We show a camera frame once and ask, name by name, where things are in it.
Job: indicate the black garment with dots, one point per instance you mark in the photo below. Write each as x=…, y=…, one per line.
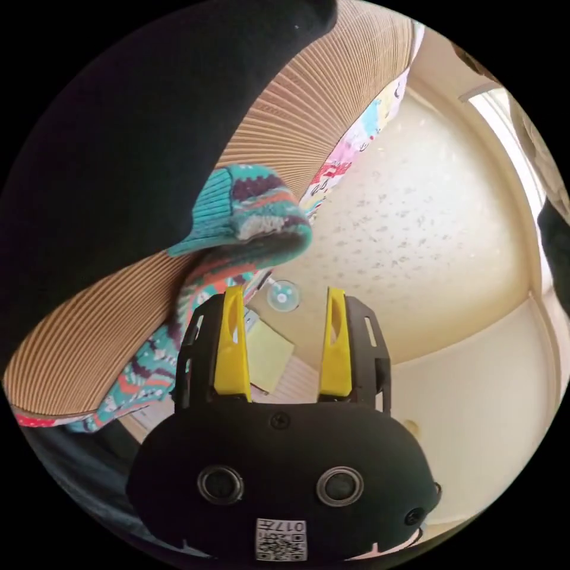
x=116, y=151

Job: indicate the round ceiling lamp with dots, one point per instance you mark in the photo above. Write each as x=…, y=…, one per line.
x=283, y=296

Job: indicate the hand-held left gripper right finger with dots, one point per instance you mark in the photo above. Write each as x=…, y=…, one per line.
x=335, y=356

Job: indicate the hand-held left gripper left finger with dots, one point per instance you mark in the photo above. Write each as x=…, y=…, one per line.
x=231, y=352

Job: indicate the teal patterned knit sweater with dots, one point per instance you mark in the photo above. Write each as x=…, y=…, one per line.
x=260, y=209

